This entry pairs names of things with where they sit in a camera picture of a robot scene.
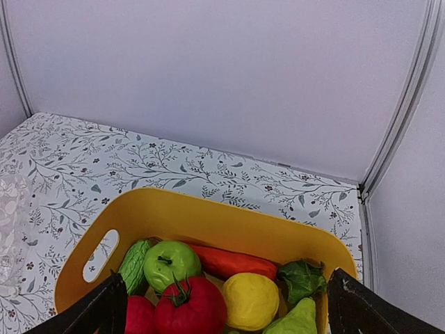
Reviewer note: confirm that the green apple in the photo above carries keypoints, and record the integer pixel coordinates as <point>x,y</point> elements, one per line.
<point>168,261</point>

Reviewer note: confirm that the aluminium post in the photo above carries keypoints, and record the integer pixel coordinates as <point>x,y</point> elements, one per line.
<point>13,62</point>
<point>423,59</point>

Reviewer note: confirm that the clear zip top bag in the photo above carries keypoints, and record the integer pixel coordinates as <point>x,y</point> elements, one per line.
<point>15,205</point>

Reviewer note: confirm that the yellow plastic basket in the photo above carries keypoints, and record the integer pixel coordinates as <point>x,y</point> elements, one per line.
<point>146,213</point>

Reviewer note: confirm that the green leafy vegetable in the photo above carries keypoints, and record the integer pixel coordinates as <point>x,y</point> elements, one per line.
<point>303,279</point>

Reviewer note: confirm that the yellow lemon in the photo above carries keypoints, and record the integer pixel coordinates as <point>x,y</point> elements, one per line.
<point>252,301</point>

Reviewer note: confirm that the left aluminium post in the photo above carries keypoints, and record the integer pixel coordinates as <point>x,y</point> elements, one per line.
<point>13,62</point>

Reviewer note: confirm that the green bitter gourd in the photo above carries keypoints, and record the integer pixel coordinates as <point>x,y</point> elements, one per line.
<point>131,268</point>

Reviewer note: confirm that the right aluminium post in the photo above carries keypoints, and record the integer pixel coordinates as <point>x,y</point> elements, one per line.
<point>423,59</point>

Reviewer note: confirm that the green pear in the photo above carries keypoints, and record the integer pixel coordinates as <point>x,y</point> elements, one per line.
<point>301,319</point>

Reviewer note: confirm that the floral table cover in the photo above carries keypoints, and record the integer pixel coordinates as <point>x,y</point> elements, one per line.
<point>77,167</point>

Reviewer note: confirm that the orange carrot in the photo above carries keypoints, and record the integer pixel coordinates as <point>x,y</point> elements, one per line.
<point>225,264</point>

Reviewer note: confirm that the red tomato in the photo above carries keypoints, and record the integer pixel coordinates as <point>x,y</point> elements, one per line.
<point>194,305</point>

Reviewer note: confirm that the red fruit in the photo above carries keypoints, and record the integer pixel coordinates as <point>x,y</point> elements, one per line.
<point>140,316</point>

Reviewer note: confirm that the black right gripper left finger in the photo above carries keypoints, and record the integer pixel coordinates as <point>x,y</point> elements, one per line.
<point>103,310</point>

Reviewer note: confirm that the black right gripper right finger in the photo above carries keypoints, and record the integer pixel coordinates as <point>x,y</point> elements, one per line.
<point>353,308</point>

